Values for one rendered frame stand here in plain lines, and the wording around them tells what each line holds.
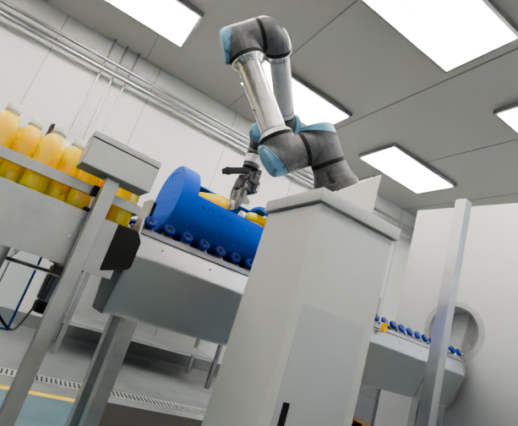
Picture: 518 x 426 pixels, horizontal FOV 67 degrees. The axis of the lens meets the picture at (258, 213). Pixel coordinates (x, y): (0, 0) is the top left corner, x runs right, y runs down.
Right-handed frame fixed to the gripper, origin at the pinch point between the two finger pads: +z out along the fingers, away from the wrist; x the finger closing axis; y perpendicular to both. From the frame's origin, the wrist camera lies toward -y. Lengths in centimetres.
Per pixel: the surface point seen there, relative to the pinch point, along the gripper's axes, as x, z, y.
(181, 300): -5.1, 42.3, -9.7
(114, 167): -28, 14, -53
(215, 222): -7.8, 11.3, -8.4
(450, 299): -30, 2, 117
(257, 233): -8.3, 8.3, 10.4
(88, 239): -25, 35, -51
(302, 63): 162, -223, 105
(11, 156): -15, 20, -76
